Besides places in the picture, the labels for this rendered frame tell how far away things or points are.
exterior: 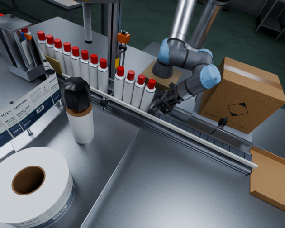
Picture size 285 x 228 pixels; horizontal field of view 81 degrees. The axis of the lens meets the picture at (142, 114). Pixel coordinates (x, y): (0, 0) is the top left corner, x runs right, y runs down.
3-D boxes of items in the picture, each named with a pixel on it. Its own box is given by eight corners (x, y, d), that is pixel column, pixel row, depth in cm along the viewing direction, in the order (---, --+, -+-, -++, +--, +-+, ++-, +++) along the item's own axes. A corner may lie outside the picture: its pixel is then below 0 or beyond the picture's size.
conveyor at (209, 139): (-11, 48, 105) (-14, 42, 102) (2, 43, 110) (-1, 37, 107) (246, 173, 80) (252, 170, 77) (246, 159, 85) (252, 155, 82)
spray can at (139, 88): (129, 108, 88) (134, 77, 73) (132, 102, 91) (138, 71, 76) (138, 111, 88) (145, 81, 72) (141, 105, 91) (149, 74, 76)
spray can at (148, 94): (137, 111, 88) (144, 80, 72) (142, 106, 91) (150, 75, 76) (145, 116, 86) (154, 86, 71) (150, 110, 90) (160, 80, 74)
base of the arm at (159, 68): (148, 73, 114) (151, 60, 107) (156, 63, 124) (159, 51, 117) (168, 81, 112) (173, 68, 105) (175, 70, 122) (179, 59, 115)
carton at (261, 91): (198, 114, 99) (222, 78, 79) (203, 91, 114) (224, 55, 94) (248, 134, 95) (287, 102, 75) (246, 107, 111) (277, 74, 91)
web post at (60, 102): (51, 104, 81) (40, 72, 67) (58, 98, 84) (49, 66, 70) (59, 107, 80) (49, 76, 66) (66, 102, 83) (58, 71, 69)
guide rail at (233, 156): (61, 77, 92) (61, 74, 91) (63, 76, 93) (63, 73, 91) (254, 169, 76) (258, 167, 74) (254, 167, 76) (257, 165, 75)
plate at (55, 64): (47, 69, 94) (43, 55, 87) (48, 68, 94) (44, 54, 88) (61, 76, 92) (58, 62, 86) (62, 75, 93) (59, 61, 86)
